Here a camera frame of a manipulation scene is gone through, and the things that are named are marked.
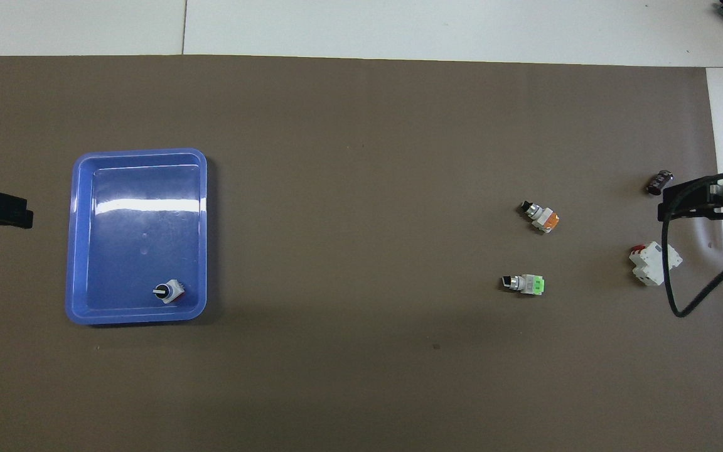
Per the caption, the blue plastic tray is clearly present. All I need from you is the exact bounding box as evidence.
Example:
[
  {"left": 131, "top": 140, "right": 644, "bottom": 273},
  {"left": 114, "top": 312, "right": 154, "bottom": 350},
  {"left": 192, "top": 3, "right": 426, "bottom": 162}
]
[{"left": 65, "top": 148, "right": 208, "bottom": 326}]

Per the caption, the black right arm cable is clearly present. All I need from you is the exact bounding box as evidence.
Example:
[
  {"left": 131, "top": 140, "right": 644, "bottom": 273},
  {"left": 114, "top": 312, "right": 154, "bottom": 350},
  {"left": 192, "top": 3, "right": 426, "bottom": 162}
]
[{"left": 661, "top": 171, "right": 723, "bottom": 318}]

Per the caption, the white circuit breaker red lever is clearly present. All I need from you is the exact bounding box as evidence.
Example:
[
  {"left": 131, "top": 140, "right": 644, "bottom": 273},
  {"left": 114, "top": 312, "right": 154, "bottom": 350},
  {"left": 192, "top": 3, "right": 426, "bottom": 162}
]
[{"left": 628, "top": 242, "right": 683, "bottom": 288}]

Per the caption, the orange rotary selector switch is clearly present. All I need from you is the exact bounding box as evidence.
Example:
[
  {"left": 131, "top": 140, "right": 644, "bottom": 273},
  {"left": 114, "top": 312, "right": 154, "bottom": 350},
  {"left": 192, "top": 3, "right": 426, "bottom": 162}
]
[
  {"left": 520, "top": 200, "right": 560, "bottom": 234},
  {"left": 153, "top": 279, "right": 185, "bottom": 305}
]

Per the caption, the brown table mat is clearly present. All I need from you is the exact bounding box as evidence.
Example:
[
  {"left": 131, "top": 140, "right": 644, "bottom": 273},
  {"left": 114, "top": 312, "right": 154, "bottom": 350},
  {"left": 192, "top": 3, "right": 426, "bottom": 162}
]
[{"left": 0, "top": 55, "right": 723, "bottom": 452}]

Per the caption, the green rotary selector switch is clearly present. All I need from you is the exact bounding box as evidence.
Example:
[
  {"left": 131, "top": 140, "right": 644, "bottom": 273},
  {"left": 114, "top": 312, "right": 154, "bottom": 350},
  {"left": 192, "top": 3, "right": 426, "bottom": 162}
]
[{"left": 501, "top": 273, "right": 547, "bottom": 297}]

